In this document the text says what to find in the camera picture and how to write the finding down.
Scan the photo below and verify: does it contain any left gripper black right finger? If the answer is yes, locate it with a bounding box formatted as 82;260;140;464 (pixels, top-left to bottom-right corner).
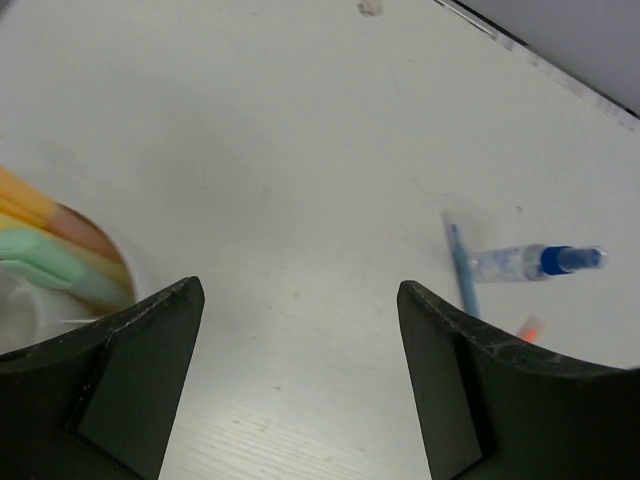
397;281;639;479

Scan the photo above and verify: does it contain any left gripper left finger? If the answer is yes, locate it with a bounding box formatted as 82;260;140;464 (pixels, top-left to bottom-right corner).
1;277;205;479

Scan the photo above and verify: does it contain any orange pencil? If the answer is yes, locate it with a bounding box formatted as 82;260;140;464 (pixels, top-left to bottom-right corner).
517;315;545;343

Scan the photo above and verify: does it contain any blue pen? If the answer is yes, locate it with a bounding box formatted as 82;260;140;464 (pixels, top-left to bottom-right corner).
442;211;480;318

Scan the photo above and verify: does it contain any green marker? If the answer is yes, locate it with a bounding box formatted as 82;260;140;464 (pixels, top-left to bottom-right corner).
1;229;131;307

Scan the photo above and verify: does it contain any pink highlighter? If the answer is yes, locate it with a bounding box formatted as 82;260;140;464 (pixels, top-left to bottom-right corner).
46;204;121;262

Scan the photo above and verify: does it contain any white divided round container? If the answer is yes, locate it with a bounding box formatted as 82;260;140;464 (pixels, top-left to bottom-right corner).
0;199;141;354

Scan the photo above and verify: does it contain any small bottle blue cap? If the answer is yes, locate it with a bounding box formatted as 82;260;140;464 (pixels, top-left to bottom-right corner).
470;244;607;283

